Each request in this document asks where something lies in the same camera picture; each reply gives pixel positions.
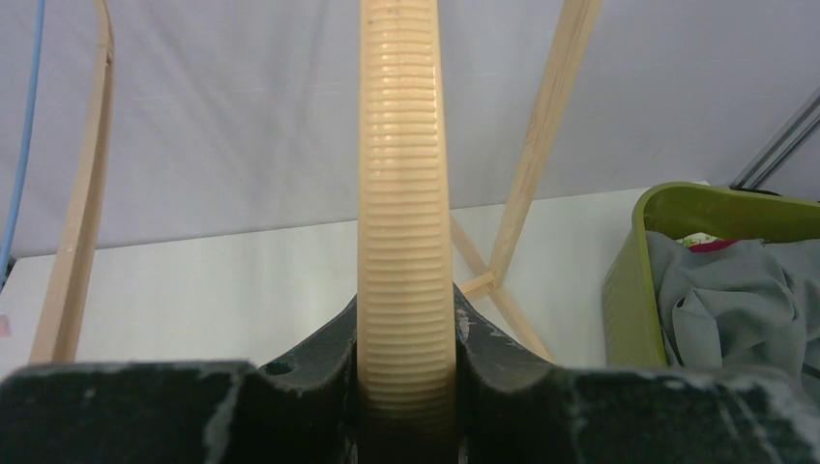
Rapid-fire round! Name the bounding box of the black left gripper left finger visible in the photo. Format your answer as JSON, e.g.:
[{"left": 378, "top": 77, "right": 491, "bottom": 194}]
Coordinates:
[{"left": 1, "top": 304, "right": 356, "bottom": 463}]

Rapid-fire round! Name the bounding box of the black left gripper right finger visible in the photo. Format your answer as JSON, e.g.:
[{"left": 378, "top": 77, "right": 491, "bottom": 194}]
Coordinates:
[{"left": 454, "top": 292, "right": 819, "bottom": 463}]

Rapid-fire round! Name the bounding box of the wooden hanger with grey skirt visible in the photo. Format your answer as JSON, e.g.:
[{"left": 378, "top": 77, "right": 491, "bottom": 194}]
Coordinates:
[{"left": 357, "top": 1, "right": 457, "bottom": 463}]

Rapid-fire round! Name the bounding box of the magenta pleated skirt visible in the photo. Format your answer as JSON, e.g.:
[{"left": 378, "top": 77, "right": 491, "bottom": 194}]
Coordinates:
[{"left": 688, "top": 240, "right": 738, "bottom": 253}]

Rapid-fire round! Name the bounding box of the grey skirt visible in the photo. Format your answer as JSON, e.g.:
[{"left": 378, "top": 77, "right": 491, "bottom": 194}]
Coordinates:
[{"left": 647, "top": 232, "right": 819, "bottom": 400}]

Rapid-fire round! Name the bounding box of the yellow lemon print garment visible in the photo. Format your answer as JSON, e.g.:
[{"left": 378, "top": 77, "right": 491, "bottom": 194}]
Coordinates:
[{"left": 677, "top": 232, "right": 719, "bottom": 247}]

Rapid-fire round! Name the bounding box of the olive green laundry basket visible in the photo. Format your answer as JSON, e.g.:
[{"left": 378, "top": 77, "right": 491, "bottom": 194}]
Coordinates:
[{"left": 602, "top": 182, "right": 819, "bottom": 367}]

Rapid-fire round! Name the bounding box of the wooden clothes rack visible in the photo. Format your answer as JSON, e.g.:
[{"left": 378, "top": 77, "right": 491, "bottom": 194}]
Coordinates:
[{"left": 451, "top": 1, "right": 602, "bottom": 363}]

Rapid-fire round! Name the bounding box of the metal wall rail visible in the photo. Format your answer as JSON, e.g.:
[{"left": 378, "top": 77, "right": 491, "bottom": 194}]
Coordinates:
[{"left": 729, "top": 89, "right": 819, "bottom": 191}]

